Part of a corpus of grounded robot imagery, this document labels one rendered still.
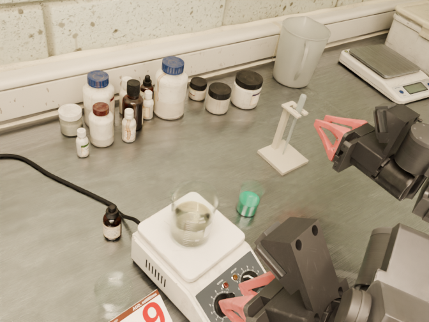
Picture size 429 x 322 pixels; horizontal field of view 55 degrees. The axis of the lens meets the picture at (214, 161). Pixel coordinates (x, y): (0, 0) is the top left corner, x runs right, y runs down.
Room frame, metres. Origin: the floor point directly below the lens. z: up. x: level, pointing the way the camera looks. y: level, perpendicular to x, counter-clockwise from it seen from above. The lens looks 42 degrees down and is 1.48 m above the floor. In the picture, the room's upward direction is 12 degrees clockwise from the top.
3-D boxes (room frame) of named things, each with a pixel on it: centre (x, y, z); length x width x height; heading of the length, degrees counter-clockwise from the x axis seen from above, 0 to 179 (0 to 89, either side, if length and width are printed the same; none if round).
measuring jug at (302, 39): (1.03, -0.16, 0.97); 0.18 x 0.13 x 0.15; 1
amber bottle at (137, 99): (0.70, 0.19, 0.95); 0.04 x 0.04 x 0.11
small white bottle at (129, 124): (0.65, 0.19, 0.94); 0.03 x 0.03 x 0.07
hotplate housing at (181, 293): (0.37, -0.01, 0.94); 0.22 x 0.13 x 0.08; 53
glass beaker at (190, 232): (0.38, 0.02, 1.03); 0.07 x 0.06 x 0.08; 103
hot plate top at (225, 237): (0.38, 0.01, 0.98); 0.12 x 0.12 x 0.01; 53
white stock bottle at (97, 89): (0.69, 0.26, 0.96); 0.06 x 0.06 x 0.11
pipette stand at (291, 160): (0.69, -0.14, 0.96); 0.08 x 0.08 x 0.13; 45
